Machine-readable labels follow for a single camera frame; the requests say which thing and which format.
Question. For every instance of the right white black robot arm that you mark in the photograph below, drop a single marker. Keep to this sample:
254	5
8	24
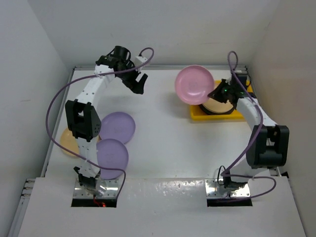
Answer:
268	144

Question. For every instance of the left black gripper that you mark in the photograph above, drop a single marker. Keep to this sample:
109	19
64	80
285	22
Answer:
137	87

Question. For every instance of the purple plastic plate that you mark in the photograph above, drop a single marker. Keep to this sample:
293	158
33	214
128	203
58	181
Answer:
118	125
112	153

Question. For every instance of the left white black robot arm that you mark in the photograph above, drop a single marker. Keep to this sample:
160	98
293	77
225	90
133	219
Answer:
82	118

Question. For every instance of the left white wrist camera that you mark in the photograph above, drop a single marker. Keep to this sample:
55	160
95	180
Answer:
139	60

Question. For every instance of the yellow plastic plate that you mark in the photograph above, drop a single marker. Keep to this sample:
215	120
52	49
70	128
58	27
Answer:
68	141
217	106

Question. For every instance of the yellow plastic bin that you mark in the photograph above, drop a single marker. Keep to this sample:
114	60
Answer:
198	115

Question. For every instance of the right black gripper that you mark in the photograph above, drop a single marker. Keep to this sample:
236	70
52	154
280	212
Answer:
216	94

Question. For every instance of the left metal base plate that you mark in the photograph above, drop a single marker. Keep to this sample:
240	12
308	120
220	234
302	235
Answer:
104	189

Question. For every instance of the metal base plate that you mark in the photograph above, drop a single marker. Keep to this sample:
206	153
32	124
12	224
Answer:
104	189
216	191

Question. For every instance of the pink plastic plate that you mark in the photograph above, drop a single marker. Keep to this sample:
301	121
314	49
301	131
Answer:
193	84

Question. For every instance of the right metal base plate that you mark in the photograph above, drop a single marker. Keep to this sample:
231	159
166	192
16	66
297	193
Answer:
216	191

